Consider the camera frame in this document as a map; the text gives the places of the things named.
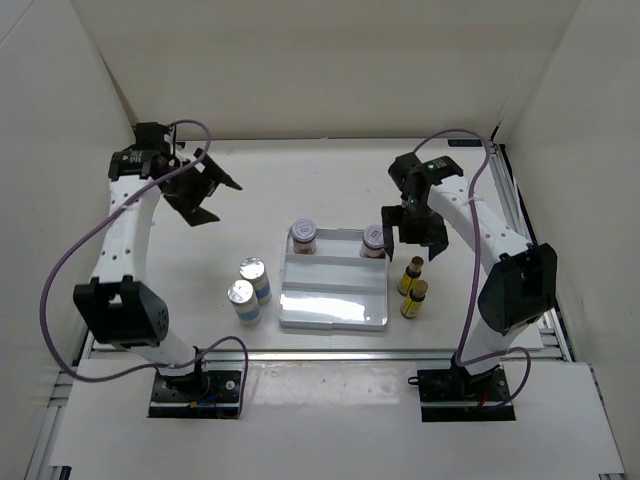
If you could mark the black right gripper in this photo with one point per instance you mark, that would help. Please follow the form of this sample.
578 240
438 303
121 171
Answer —
435 236

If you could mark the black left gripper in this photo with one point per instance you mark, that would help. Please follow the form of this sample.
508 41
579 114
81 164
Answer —
206 184

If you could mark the yellow sauce bottle back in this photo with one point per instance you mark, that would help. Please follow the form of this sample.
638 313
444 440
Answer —
411 274

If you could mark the yellow sauce bottle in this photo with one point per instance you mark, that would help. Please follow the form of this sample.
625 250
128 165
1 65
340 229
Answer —
411 274
414 299

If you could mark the red-lidded jar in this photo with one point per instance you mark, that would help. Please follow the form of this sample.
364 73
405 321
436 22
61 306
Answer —
372 245
303 234

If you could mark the yellow sauce bottle front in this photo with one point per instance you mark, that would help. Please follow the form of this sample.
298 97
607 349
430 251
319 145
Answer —
414 299

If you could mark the silver-lidded shaker back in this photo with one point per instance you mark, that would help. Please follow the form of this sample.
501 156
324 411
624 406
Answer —
253 270

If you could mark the silver-lidded shaker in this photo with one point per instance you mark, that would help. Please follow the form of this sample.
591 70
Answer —
242 296
253 270

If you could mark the silver-lidded shaker front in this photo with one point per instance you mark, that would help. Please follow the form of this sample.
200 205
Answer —
242 296

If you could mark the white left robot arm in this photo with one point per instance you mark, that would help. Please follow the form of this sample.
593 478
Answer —
117 305

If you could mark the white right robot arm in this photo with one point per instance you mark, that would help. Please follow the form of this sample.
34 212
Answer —
514 279

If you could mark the white compartment tray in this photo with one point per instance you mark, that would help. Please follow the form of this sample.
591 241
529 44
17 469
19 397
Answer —
334 288

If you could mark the blue label right corner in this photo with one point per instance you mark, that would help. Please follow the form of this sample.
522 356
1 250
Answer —
464 143

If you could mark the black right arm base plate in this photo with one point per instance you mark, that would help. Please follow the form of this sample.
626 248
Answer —
452 395

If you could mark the aluminium front rail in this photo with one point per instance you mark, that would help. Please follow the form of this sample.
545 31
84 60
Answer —
301 355

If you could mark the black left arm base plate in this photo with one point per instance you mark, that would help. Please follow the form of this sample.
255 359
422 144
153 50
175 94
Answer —
203 394

